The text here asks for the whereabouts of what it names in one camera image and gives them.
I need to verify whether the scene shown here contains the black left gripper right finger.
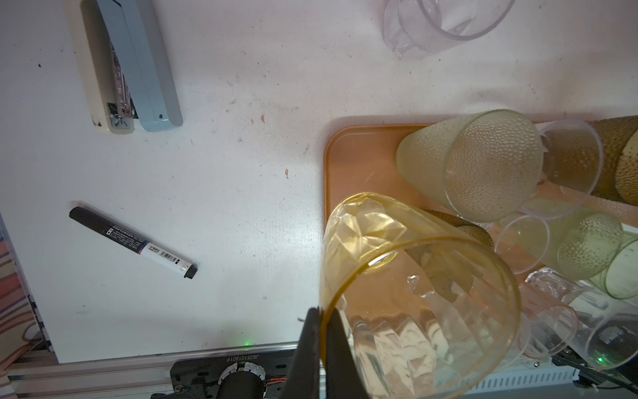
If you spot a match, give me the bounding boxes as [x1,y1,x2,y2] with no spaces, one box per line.
[325,310,370,399]

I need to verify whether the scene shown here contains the clear glass back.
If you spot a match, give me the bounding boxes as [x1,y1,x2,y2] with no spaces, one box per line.
[383,0,514,59]

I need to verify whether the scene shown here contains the brown textured cup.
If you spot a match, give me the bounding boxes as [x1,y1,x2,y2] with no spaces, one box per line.
[591,116,637,206]

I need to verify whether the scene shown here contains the black marker pen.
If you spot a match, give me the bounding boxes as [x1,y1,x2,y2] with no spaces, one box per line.
[69,206,199,279]

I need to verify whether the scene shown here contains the yellow amber glass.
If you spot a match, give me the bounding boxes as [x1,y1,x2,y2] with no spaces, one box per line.
[320,192,521,398]

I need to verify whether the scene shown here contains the orange plastic tray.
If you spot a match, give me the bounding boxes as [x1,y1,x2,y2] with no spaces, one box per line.
[323,116,638,310]

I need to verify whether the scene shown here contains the pale yellow frosted cup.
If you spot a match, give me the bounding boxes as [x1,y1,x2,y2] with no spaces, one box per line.
[395,109,543,223]

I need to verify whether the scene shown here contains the blue white stapler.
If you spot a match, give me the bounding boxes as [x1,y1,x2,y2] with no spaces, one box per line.
[64,1,184,135]

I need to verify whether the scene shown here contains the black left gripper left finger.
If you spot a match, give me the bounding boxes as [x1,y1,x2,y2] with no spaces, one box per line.
[280,308,321,399]

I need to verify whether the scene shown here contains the olive textured cup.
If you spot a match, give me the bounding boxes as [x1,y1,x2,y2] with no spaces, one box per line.
[425,209,494,249]

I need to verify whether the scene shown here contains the clear faceted glass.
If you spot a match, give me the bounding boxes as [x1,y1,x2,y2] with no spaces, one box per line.
[522,119,604,220]
[525,268,637,370]

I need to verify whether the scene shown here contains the small clear glass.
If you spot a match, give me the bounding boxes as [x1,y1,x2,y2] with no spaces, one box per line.
[487,212,550,275]

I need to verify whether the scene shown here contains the clear wide glass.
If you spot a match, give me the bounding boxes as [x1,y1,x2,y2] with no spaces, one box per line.
[495,283,579,372]

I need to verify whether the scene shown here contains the green ribbed glass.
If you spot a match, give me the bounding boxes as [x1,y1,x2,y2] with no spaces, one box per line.
[588,232,637,300]

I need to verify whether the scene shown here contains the pale green textured cup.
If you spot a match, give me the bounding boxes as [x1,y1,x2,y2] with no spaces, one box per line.
[542,208,623,281]

